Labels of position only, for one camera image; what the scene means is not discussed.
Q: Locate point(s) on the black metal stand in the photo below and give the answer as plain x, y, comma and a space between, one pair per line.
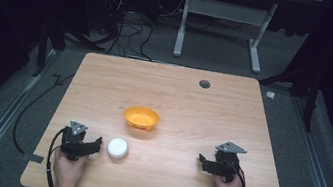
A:
312, 96
41, 50

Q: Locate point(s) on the white metal desk frame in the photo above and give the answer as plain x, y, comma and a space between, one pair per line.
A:
181, 35

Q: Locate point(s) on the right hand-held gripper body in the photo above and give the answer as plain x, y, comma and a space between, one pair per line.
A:
227, 165

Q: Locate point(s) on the grey table grommet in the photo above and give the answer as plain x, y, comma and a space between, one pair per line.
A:
204, 84

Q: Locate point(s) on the white round lid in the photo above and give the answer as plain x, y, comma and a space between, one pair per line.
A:
117, 148

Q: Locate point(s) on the grey tape strip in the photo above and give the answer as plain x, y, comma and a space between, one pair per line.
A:
33, 158

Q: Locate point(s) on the orange plastic bowl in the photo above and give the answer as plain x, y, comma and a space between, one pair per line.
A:
141, 117

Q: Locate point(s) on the person's left hand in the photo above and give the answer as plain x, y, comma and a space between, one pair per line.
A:
67, 172

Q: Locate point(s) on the small white scrap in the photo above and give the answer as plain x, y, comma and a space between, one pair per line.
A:
270, 95

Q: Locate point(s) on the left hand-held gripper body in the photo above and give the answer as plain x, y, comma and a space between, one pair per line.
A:
73, 142

